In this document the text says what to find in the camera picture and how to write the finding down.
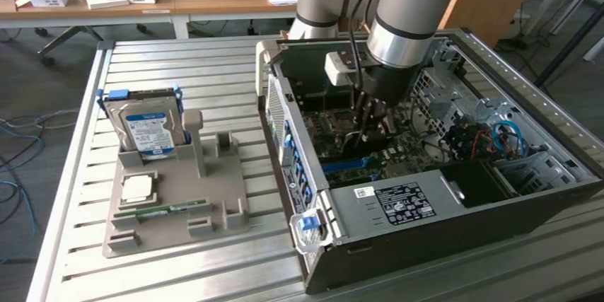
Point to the silver CPU chip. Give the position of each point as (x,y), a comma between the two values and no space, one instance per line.
(136,189)

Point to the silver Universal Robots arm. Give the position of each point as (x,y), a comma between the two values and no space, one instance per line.
(405,15)

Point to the open black PC case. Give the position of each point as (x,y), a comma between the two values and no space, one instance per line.
(472,231)

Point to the green motherboard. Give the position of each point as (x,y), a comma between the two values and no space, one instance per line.
(411,146)

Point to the white power socket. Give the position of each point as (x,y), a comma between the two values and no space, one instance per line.
(521,15)

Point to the wooden desk white frame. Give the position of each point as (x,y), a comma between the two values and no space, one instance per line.
(56,12)

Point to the grey power supply unit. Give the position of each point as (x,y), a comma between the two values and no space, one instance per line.
(359,217)

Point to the CPU socket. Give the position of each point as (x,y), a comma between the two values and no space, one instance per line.
(337,118)

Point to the grey castor table leg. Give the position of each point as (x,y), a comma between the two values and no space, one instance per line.
(59,42)

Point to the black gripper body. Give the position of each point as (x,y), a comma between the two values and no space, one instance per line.
(387,82)

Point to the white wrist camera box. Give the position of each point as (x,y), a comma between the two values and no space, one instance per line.
(337,68)

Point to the hard disk with blue caddy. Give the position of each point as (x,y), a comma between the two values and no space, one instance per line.
(145,128)

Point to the low-profile graphics card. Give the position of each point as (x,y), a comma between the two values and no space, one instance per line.
(368,150)

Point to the blue case latch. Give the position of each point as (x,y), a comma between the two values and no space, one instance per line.
(308,223)

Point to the metal disk bay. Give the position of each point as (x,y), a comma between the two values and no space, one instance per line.
(547,167)

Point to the black slanted pole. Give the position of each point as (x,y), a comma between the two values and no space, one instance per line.
(571,51)

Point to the green RAM stick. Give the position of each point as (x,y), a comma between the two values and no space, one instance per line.
(156,210)

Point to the grey plastic parts rack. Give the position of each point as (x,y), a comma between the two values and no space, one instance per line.
(179,181)

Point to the blue expansion slot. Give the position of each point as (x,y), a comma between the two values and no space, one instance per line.
(344,165)

